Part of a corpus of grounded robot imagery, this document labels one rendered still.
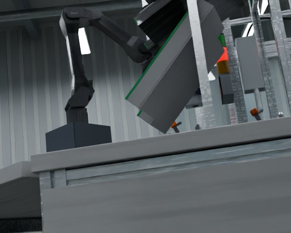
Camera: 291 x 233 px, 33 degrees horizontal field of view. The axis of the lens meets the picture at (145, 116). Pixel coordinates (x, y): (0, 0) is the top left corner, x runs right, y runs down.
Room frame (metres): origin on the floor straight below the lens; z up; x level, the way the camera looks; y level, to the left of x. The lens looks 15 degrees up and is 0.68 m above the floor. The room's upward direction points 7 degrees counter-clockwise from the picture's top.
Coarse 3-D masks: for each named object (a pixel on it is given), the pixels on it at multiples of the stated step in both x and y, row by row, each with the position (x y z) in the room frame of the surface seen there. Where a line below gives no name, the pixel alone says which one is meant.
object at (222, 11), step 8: (216, 0) 1.14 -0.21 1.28; (224, 0) 1.16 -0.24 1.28; (232, 0) 1.18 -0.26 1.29; (240, 0) 1.20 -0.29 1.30; (216, 8) 1.17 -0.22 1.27; (224, 8) 1.20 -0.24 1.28; (232, 8) 1.22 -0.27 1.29; (240, 8) 1.24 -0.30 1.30; (224, 16) 1.24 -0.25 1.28; (152, 48) 1.19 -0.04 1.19; (160, 48) 1.21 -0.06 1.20
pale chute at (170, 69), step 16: (208, 16) 1.00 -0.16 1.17; (176, 32) 1.01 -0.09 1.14; (208, 32) 1.05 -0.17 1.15; (176, 48) 1.01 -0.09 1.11; (192, 48) 1.04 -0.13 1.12; (208, 48) 1.11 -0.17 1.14; (160, 64) 1.03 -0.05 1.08; (176, 64) 1.04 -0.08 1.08; (192, 64) 1.10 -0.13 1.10; (144, 80) 1.04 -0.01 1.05; (160, 80) 1.03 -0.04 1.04; (176, 80) 1.09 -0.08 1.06; (128, 96) 1.05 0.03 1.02; (144, 96) 1.04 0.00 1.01; (160, 96) 1.08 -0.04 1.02; (144, 112) 1.08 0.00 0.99; (160, 112) 1.14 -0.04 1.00
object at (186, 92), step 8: (216, 40) 1.16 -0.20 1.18; (216, 48) 1.20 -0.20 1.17; (208, 56) 1.19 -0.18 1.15; (216, 56) 1.23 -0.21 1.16; (208, 64) 1.23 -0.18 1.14; (208, 72) 1.26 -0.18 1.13; (192, 80) 1.22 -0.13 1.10; (184, 88) 1.21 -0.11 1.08; (192, 88) 1.25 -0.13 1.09; (176, 96) 1.20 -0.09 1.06; (184, 96) 1.24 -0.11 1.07; (176, 104) 1.24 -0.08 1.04; (184, 104) 1.28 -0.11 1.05; (168, 112) 1.23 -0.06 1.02; (176, 112) 1.28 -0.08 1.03; (144, 120) 1.20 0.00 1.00; (152, 120) 1.19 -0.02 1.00; (160, 120) 1.22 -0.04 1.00; (168, 120) 1.27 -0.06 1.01; (160, 128) 1.26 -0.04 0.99; (168, 128) 1.31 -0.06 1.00
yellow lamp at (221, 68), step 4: (224, 60) 1.65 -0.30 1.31; (216, 64) 1.68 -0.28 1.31; (220, 64) 1.66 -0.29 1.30; (224, 64) 1.65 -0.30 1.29; (228, 64) 1.66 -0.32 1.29; (220, 68) 1.66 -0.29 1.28; (224, 68) 1.65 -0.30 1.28; (228, 68) 1.66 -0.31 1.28; (220, 72) 1.66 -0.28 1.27; (224, 72) 1.65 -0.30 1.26; (228, 72) 1.65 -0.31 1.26
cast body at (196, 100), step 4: (192, 96) 1.48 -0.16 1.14; (196, 96) 1.48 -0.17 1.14; (200, 96) 1.48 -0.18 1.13; (192, 100) 1.48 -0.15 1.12; (196, 100) 1.48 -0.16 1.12; (200, 100) 1.48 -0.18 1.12; (188, 104) 1.48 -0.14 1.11; (192, 104) 1.49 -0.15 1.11; (196, 104) 1.49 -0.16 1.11; (200, 104) 1.50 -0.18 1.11; (188, 108) 1.52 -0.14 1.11
